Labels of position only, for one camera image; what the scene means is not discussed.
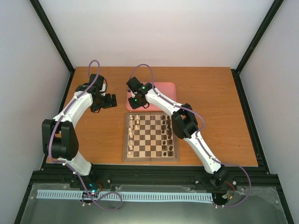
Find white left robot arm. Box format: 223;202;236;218
42;74;117;188

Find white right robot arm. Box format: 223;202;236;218
127;77;228;189

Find wooden chess board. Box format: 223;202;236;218
123;112;179;161

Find pink plastic tray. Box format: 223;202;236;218
126;82;177;112

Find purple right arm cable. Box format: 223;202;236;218
129;64;252;209

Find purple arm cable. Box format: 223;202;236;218
48;60;123;210
129;64;252;209

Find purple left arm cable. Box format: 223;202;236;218
48;60;123;210

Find light blue slotted cable duct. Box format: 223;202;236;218
36;189;213;203

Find left black corner post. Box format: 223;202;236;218
29;0;75;73

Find black corner post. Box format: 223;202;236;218
29;0;75;73
235;0;285;70

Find black aluminium frame rail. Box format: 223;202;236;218
28;163;281;194

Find right black corner post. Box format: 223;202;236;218
235;0;285;70

